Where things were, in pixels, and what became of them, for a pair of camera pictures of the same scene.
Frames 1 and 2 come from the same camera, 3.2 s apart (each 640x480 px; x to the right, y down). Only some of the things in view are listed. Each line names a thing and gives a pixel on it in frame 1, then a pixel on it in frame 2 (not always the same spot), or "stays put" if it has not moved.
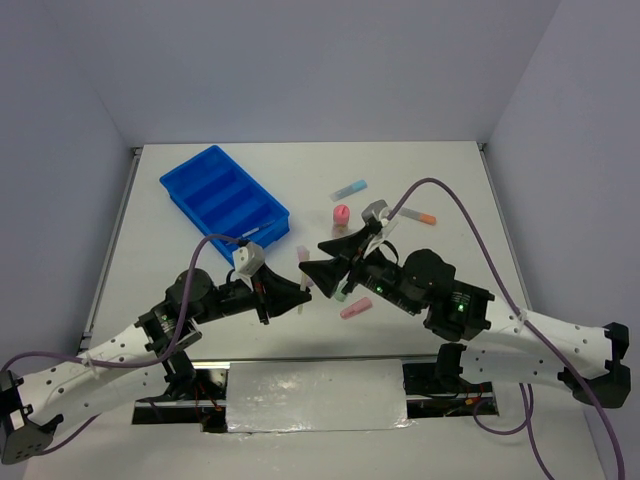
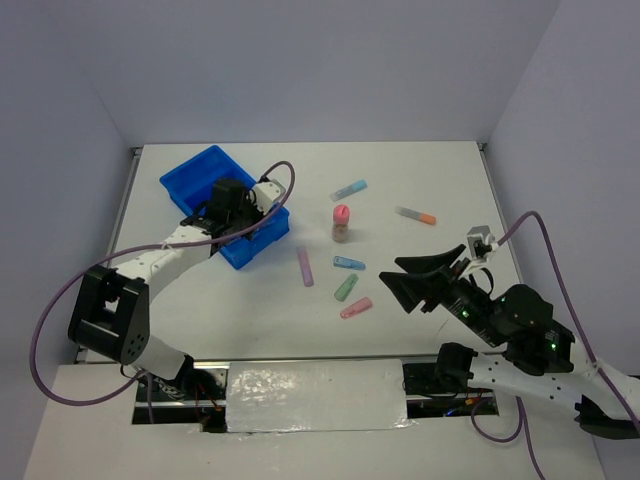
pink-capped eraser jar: (340, 226) stays put
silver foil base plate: (316, 395) stays put
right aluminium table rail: (499, 208) stays put
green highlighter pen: (338, 294) stays put
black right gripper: (327, 272) -> (407, 286)
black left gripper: (275, 294) -> (249, 200)
